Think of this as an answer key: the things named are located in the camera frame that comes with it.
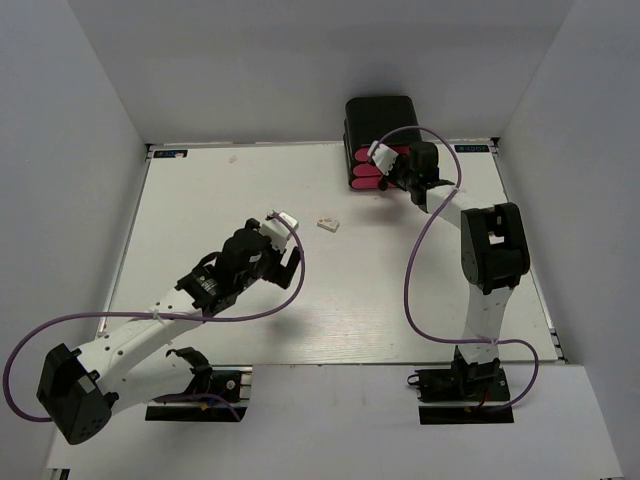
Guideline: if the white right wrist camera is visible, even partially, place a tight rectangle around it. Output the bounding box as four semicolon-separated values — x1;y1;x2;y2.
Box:
368;141;399;176

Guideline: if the logo sticker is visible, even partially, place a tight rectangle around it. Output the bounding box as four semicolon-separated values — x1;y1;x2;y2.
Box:
454;144;490;153
153;149;188;159

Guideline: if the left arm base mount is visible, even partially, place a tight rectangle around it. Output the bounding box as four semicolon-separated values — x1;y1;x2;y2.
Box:
145;347;252;423

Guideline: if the right logo sticker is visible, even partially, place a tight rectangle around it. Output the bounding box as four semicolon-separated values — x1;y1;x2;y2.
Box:
454;144;490;153

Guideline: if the pink top drawer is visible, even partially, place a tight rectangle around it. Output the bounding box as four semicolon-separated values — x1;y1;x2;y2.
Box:
354;146;409;163

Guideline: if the white eraser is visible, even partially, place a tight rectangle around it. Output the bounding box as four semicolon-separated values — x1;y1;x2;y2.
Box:
316;217;340;233

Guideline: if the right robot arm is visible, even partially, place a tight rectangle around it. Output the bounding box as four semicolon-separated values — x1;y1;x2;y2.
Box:
369;141;531;399

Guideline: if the black drawer cabinet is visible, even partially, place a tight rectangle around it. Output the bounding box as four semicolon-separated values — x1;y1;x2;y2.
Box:
343;95;418;185

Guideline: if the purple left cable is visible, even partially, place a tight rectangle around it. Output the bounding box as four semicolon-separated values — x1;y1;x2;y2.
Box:
2;209;306;424

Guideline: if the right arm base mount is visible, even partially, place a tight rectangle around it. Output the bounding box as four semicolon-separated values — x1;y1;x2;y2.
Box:
407;368;514;426

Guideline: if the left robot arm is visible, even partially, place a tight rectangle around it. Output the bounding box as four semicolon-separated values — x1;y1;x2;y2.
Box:
37;212;304;445

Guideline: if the purple cable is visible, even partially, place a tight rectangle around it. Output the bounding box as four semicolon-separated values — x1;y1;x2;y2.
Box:
367;126;540;412
2;209;306;424

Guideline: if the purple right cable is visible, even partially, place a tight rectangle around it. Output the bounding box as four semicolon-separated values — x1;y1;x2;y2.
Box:
367;126;540;412

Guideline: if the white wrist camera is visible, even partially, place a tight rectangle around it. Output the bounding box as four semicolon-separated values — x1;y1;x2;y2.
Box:
368;141;399;176
259;211;299;254

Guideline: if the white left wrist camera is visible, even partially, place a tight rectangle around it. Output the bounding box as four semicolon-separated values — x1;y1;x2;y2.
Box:
259;211;299;254

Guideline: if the left logo sticker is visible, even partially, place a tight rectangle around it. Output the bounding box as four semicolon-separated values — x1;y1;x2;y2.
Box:
153;149;188;159

